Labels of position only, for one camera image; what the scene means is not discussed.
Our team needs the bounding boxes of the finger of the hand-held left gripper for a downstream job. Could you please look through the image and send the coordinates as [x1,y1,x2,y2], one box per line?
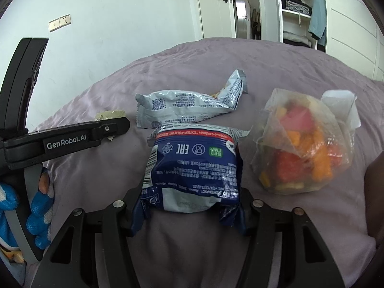
[90,116,131,147]

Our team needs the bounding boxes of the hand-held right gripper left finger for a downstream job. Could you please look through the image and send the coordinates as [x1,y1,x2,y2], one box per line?
[31,187,144,288]

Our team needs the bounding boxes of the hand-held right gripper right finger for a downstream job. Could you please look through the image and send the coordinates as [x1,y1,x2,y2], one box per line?
[238,187,345,288]

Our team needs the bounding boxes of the small yellow-green wrapper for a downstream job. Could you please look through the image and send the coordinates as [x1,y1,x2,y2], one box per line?
[94,110,125,141]

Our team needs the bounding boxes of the grey-blue snack packet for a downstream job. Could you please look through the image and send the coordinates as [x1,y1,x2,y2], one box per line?
[135,69,250,129]

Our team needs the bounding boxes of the clear dried fruit bag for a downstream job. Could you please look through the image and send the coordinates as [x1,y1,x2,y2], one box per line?
[251,88,362,195]

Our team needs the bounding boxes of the dark blue snack packet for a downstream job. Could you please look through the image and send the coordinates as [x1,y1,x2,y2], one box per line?
[133,123,251,227]

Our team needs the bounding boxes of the person's left hand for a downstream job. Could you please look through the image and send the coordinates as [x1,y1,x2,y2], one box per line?
[0,168,54,250]

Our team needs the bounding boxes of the dark rounded object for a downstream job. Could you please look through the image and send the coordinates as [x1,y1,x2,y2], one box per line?
[364,150,384,240]

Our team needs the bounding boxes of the white hallway door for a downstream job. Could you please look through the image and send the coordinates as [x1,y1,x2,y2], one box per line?
[235,0,251,38]

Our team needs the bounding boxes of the hanging coats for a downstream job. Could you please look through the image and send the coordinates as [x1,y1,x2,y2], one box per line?
[250,7,261,39]

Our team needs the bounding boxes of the white folded garment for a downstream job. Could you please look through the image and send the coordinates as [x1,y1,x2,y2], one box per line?
[283,31,311,47]

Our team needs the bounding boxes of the grey folded garment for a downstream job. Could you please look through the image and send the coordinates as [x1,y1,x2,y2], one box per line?
[285,1,312,16]

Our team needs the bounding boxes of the blue-grey hanging garment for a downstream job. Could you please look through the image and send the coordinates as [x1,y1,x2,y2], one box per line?
[308,0,327,40]

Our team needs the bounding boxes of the white wardrobe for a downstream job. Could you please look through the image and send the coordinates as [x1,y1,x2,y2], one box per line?
[261,0,384,81]

